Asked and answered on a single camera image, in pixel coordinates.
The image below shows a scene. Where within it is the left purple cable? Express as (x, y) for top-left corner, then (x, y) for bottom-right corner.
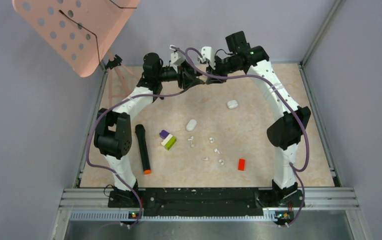
(85, 46), (211, 229)

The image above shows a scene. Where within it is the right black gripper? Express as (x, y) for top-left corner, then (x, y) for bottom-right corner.
(205, 55), (241, 84)

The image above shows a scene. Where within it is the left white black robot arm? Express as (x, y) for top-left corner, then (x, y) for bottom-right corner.
(93, 51), (202, 207)

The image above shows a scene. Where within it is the purple white green block stack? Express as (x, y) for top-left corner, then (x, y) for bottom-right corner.
(159, 130), (177, 151)

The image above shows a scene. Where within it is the aluminium frame rail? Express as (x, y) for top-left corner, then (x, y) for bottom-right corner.
(51, 187), (372, 240)

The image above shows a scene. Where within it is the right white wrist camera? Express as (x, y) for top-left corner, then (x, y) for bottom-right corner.
(198, 46), (215, 66)

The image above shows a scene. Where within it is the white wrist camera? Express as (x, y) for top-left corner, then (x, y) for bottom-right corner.
(169, 45), (186, 72)
(198, 46), (215, 66)

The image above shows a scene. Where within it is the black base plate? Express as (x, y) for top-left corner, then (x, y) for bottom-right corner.
(108, 187), (303, 217)

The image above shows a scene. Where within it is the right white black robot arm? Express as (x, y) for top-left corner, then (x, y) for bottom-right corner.
(200, 31), (311, 206)

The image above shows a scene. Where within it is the red toy brick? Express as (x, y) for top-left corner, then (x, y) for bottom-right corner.
(237, 158), (246, 171)

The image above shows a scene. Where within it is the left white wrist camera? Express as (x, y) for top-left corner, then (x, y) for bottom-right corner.
(169, 45), (186, 72)

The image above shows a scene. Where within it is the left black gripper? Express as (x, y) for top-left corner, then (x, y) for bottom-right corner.
(156, 59), (203, 89)

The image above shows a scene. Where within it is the pink perforated music stand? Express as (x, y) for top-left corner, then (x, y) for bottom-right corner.
(12, 0), (165, 107)

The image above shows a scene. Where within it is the purple cable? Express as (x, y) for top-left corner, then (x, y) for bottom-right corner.
(184, 47), (311, 228)
(85, 46), (211, 229)

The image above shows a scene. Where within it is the white earbud case far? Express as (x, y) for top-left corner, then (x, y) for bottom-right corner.
(227, 100), (239, 110)

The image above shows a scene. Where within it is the black marker orange cap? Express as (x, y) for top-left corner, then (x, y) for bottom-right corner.
(135, 124), (151, 175)

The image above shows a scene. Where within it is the white closed earbud case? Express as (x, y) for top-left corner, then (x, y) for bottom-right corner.
(185, 119), (197, 132)

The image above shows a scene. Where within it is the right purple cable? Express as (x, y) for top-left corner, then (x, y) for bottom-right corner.
(184, 47), (311, 228)

